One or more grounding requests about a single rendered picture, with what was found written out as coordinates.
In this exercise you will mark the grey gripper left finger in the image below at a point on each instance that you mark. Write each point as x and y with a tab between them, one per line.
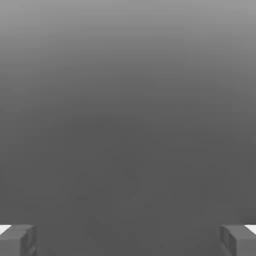
14	243

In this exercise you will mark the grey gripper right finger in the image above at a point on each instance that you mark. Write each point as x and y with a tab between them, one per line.
243	243

